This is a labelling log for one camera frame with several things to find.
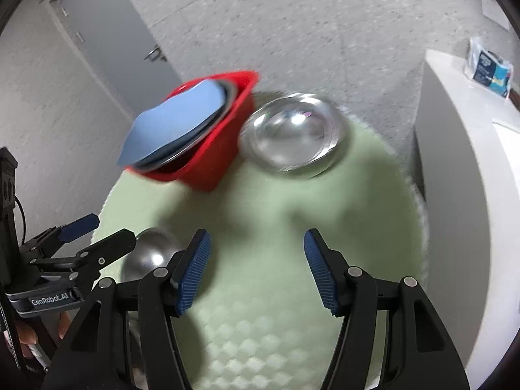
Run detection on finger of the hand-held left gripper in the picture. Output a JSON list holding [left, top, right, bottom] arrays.
[[22, 213, 100, 254], [30, 228, 137, 282]]

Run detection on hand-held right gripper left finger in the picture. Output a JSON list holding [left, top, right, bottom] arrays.
[[41, 228, 213, 390]]

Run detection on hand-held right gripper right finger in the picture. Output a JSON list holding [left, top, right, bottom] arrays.
[[304, 228, 472, 390]]

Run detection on small stainless steel bowl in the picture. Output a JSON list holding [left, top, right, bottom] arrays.
[[121, 228, 186, 283]]

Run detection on red plastic basin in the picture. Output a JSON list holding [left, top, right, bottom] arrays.
[[125, 70, 261, 193]]

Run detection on large stainless steel bowl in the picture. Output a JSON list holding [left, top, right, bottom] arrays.
[[239, 93, 348, 178]]

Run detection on blue plate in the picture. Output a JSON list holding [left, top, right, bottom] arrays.
[[118, 80, 227, 168]]

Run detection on person's left hand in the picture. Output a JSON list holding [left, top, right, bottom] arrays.
[[4, 312, 74, 360]]

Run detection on round green mat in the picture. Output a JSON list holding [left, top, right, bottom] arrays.
[[91, 89, 430, 390]]

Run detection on white cabinet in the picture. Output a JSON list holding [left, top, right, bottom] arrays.
[[412, 49, 520, 390]]

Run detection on grey door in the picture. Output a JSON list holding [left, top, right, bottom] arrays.
[[45, 0, 184, 119]]

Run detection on blue white tissue pack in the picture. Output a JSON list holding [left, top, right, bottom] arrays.
[[463, 36, 514, 99]]

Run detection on metal door handle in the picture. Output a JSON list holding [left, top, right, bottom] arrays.
[[144, 45, 168, 63]]

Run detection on white wall switch plate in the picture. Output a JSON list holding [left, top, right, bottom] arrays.
[[480, 0, 511, 32]]

